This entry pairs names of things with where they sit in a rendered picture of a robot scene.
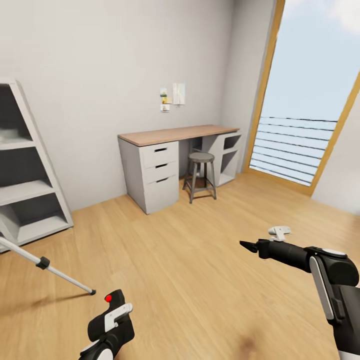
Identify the taboret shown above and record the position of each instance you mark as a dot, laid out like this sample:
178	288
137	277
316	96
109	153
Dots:
200	157

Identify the camera tripod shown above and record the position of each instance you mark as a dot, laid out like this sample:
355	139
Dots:
42	263

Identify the desk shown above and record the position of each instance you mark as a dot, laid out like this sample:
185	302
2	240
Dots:
150	161

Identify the fixed window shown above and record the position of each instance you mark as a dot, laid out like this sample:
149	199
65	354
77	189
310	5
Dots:
310	81

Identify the digital camera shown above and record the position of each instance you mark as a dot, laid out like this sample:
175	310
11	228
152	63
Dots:
96	327

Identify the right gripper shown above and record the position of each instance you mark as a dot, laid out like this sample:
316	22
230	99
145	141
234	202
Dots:
277	250

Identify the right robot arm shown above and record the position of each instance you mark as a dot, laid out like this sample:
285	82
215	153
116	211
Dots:
336	278

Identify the bookcase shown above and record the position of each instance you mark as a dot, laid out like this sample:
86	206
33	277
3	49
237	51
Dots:
11	229

